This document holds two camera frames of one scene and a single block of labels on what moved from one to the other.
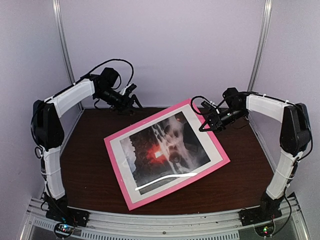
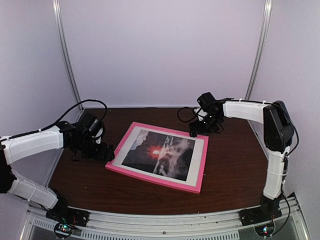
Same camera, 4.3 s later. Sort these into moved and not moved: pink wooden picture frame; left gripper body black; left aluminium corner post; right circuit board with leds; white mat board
Moved: pink wooden picture frame; white mat board; left gripper body black
Not moved: left aluminium corner post; right circuit board with leds
